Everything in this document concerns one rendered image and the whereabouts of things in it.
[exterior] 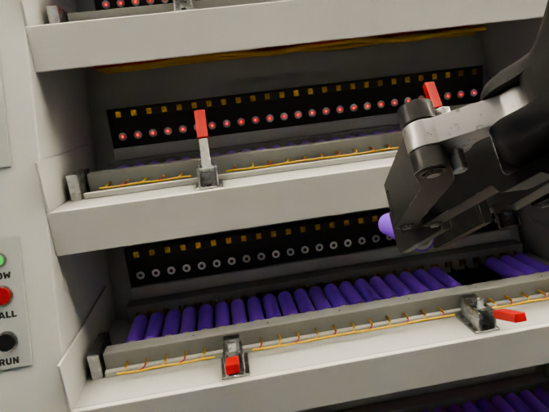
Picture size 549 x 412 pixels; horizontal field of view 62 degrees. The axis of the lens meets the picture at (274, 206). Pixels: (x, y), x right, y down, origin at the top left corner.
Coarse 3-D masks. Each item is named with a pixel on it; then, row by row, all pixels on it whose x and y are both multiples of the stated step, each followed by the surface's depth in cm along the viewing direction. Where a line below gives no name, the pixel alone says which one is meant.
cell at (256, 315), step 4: (248, 300) 58; (252, 300) 58; (256, 300) 58; (260, 300) 59; (248, 304) 57; (252, 304) 56; (256, 304) 56; (260, 304) 57; (248, 308) 56; (252, 308) 55; (256, 308) 55; (260, 308) 56; (248, 312) 55; (252, 312) 54; (256, 312) 54; (260, 312) 54; (248, 316) 55; (252, 316) 53; (256, 316) 53; (260, 316) 53; (252, 320) 53
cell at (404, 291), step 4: (388, 276) 60; (392, 276) 60; (396, 276) 60; (384, 280) 60; (388, 280) 59; (392, 280) 59; (396, 280) 58; (400, 280) 58; (388, 284) 59; (392, 284) 58; (396, 284) 57; (400, 284) 57; (404, 284) 57; (392, 288) 58; (396, 288) 57; (400, 288) 56; (404, 288) 56; (396, 292) 56; (400, 292) 56; (404, 292) 55; (408, 292) 55; (412, 292) 55
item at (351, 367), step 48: (480, 240) 66; (144, 288) 61; (192, 288) 62; (96, 336) 53; (384, 336) 49; (432, 336) 48; (480, 336) 47; (528, 336) 48; (96, 384) 47; (144, 384) 46; (192, 384) 45; (240, 384) 45; (288, 384) 45; (336, 384) 46; (384, 384) 47; (432, 384) 47
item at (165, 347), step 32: (480, 288) 53; (512, 288) 53; (544, 288) 53; (256, 320) 51; (288, 320) 50; (320, 320) 50; (352, 320) 51; (384, 320) 51; (416, 320) 50; (128, 352) 48; (160, 352) 49; (192, 352) 49
